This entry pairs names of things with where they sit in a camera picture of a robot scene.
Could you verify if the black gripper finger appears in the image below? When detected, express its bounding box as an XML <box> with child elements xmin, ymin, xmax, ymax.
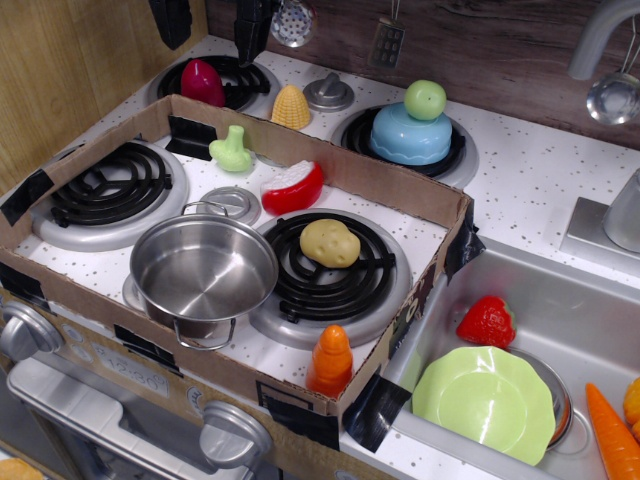
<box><xmin>234</xmin><ymin>0</ymin><xmax>273</xmax><ymax>67</ymax></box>
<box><xmin>148</xmin><ymin>0</ymin><xmax>192</xmax><ymax>50</ymax></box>

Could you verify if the green toy broccoli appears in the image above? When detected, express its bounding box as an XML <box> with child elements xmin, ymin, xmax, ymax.
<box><xmin>209</xmin><ymin>125</ymin><xmax>252</xmax><ymax>173</ymax></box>

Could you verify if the stainless steel pot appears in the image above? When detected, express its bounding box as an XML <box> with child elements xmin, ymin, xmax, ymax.
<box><xmin>122</xmin><ymin>208</ymin><xmax>279</xmax><ymax>351</ymax></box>

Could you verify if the hanging metal skimmer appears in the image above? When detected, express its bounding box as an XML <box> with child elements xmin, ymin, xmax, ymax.
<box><xmin>271</xmin><ymin>0</ymin><xmax>317</xmax><ymax>48</ymax></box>

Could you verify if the dark red toy eggplant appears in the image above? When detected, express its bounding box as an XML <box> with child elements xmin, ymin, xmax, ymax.
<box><xmin>180</xmin><ymin>59</ymin><xmax>226</xmax><ymax>107</ymax></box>

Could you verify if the yellow toy corn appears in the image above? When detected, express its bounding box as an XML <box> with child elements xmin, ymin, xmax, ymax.
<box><xmin>271</xmin><ymin>85</ymin><xmax>311</xmax><ymax>130</ymax></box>

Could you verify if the silver back stove knob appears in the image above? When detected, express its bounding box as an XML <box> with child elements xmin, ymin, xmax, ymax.
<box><xmin>303</xmin><ymin>73</ymin><xmax>355</xmax><ymax>112</ymax></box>

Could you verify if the silver stove knob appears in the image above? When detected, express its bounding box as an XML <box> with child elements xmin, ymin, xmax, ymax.
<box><xmin>303</xmin><ymin>73</ymin><xmax>355</xmax><ymax>112</ymax></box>
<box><xmin>196</xmin><ymin>186</ymin><xmax>262</xmax><ymax>226</ymax></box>

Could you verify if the hanging metal spatula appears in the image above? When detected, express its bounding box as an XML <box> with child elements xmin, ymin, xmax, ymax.
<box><xmin>367</xmin><ymin>0</ymin><xmax>405</xmax><ymax>69</ymax></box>

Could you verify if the red white toy cheese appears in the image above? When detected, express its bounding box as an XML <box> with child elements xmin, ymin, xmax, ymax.
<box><xmin>261</xmin><ymin>160</ymin><xmax>324</xmax><ymax>216</ymax></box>

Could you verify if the front left black burner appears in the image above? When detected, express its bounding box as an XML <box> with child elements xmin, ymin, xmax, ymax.
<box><xmin>32</xmin><ymin>140</ymin><xmax>189</xmax><ymax>252</ymax></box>

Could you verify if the silver centre stove knob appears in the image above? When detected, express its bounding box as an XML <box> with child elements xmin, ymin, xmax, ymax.
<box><xmin>196</xmin><ymin>186</ymin><xmax>262</xmax><ymax>226</ymax></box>

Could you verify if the light blue toy bowl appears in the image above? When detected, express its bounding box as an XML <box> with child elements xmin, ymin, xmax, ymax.
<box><xmin>369</xmin><ymin>103</ymin><xmax>453</xmax><ymax>166</ymax></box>

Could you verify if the green toy apple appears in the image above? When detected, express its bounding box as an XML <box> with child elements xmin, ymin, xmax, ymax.
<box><xmin>404</xmin><ymin>80</ymin><xmax>447</xmax><ymax>121</ymax></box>

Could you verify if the yellow toy potato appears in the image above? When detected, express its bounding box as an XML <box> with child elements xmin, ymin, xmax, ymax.
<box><xmin>299</xmin><ymin>219</ymin><xmax>361</xmax><ymax>268</ymax></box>

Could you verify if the back right black burner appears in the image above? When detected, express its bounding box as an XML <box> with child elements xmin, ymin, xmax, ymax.
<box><xmin>331</xmin><ymin>105</ymin><xmax>479</xmax><ymax>189</ymax></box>

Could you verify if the front right black burner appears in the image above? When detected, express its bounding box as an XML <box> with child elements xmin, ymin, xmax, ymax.
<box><xmin>249</xmin><ymin>209</ymin><xmax>412</xmax><ymax>350</ymax></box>

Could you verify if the brown cardboard fence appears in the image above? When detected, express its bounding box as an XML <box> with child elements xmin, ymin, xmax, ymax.
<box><xmin>1</xmin><ymin>95</ymin><xmax>482</xmax><ymax>451</ymax></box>

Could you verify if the silver left oven knob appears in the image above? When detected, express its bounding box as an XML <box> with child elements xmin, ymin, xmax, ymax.
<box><xmin>1</xmin><ymin>301</ymin><xmax>64</xmax><ymax>362</ymax></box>

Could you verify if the silver oven knob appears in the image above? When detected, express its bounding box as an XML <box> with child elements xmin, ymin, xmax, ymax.
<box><xmin>199</xmin><ymin>400</ymin><xmax>273</xmax><ymax>470</ymax></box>
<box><xmin>1</xmin><ymin>301</ymin><xmax>64</xmax><ymax>362</ymax></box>

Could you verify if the orange toy carrot bottle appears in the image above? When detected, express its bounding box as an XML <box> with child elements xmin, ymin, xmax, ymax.
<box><xmin>306</xmin><ymin>324</ymin><xmax>353</xmax><ymax>399</ymax></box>

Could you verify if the hanging metal ladle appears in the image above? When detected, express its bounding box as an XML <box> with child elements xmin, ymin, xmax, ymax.
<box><xmin>586</xmin><ymin>16</ymin><xmax>639</xmax><ymax>126</ymax></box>

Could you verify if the red toy strawberry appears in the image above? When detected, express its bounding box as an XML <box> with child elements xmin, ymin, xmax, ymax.
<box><xmin>456</xmin><ymin>296</ymin><xmax>517</xmax><ymax>348</ymax></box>

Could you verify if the grey toy faucet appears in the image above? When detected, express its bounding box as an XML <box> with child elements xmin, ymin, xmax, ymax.
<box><xmin>560</xmin><ymin>1</ymin><xmax>639</xmax><ymax>276</ymax></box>

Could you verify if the silver right oven knob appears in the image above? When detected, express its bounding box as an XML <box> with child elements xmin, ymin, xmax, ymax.
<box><xmin>199</xmin><ymin>400</ymin><xmax>273</xmax><ymax>470</ymax></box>

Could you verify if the light green toy plate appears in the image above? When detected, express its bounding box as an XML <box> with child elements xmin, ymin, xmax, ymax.
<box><xmin>411</xmin><ymin>346</ymin><xmax>556</xmax><ymax>466</ymax></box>

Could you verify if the silver sink basin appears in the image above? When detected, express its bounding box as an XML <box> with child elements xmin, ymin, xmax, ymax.
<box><xmin>384</xmin><ymin>239</ymin><xmax>639</xmax><ymax>479</ymax></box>

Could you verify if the orange toy at corner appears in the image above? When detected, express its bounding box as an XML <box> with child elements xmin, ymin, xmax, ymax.
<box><xmin>0</xmin><ymin>458</ymin><xmax>44</xmax><ymax>480</ymax></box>

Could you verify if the metal bowl under plate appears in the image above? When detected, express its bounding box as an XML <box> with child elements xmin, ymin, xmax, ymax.
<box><xmin>509</xmin><ymin>348</ymin><xmax>573</xmax><ymax>450</ymax></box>

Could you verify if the orange toy pepper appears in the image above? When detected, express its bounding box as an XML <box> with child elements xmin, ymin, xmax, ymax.
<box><xmin>623</xmin><ymin>378</ymin><xmax>640</xmax><ymax>441</ymax></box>

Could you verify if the orange toy carrot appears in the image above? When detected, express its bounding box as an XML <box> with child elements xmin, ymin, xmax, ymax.
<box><xmin>585</xmin><ymin>383</ymin><xmax>639</xmax><ymax>480</ymax></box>

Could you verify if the silver oven door handle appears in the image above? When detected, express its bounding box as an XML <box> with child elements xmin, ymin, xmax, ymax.
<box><xmin>7</xmin><ymin>359</ymin><xmax>253</xmax><ymax>479</ymax></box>

